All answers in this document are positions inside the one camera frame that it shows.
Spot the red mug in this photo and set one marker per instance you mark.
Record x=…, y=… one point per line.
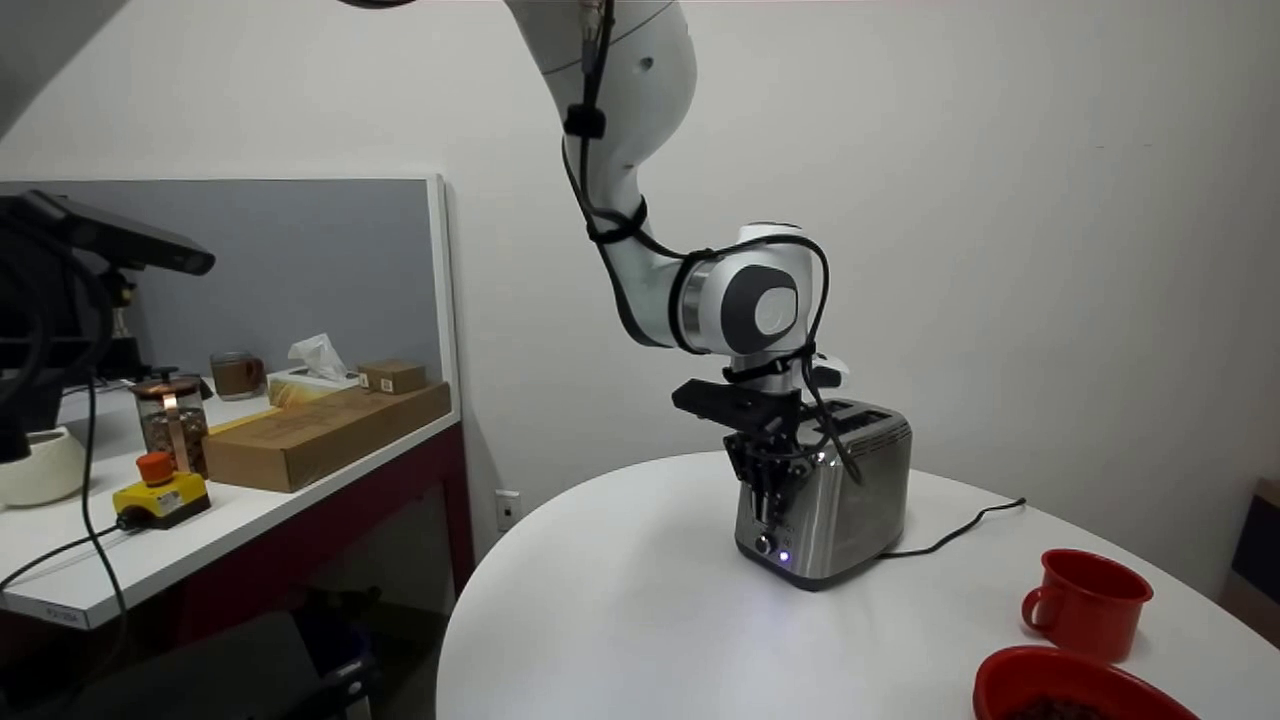
x=1095, y=610

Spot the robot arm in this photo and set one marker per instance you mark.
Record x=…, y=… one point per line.
x=640, y=90

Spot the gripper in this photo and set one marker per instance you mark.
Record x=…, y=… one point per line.
x=770, y=452

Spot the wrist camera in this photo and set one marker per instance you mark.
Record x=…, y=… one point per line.
x=725, y=402

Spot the large flat cardboard box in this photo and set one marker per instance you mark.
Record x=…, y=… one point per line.
x=320, y=435

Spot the heap of dark beans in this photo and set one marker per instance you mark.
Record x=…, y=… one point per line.
x=1055, y=710

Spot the white round pot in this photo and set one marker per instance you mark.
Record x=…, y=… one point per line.
x=45, y=468

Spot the camera on mount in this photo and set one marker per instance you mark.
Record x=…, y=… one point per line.
x=60, y=270

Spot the yellow emergency stop button box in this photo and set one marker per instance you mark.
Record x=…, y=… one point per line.
x=165, y=497

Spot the small cardboard box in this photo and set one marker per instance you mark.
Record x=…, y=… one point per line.
x=393, y=376

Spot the wall socket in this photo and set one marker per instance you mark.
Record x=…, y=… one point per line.
x=508, y=509

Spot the tissue box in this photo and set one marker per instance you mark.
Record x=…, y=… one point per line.
x=305, y=380

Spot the glass french press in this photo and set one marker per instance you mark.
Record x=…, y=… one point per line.
x=172, y=420

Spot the toaster knob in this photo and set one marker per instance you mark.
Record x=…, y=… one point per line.
x=765, y=545

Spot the white desk with red legs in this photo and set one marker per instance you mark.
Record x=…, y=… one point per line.
x=230, y=530

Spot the red bowl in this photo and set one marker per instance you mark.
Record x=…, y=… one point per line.
x=1010, y=675

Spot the grey partition panel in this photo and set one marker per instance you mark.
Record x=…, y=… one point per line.
x=300, y=270

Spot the glass mug with brown drink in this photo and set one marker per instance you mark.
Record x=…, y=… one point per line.
x=238, y=376

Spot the silver toaster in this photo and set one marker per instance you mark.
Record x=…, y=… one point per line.
x=850, y=500

